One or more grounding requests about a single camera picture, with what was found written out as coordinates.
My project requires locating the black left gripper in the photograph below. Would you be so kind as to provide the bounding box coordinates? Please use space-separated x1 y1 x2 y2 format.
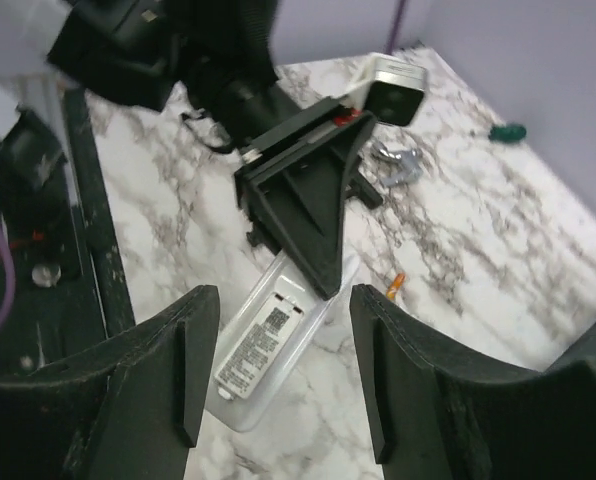
235 97 383 300

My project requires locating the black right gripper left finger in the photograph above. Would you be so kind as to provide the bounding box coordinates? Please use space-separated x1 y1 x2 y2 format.
0 285 220 479

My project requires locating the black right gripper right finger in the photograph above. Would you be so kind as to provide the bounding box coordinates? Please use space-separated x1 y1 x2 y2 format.
350 284 596 479

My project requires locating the orange battery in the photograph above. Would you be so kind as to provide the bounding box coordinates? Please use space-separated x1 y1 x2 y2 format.
385 272 407 301

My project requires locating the white remote control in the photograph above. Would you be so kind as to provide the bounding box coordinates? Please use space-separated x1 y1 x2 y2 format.
205 248 360 432

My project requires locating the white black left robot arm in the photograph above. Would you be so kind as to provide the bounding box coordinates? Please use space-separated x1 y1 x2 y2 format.
48 1 376 299

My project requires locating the silver metal bracket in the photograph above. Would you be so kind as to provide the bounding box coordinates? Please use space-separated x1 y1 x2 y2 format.
369 140 423 188

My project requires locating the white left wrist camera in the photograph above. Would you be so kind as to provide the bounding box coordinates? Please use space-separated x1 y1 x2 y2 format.
343 53 428 127

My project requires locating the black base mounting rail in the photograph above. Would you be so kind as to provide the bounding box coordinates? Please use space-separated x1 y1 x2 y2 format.
0 89 135 387

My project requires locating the green handled screwdriver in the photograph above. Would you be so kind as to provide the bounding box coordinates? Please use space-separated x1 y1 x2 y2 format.
487 123 527 145

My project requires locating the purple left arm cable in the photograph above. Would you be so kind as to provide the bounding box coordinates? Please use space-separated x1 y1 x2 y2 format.
385 0 412 54

